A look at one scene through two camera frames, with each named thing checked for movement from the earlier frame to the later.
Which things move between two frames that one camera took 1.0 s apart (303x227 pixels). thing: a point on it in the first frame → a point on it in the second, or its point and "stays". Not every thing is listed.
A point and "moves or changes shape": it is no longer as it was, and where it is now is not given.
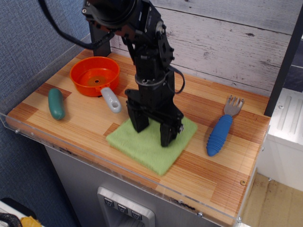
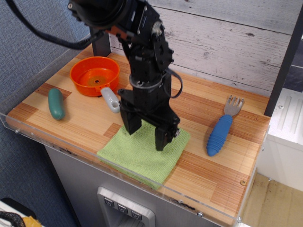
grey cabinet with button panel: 99,196 stays
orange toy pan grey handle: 93,75 stays
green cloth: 145,148 moves or changes shape
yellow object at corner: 30,222 stays
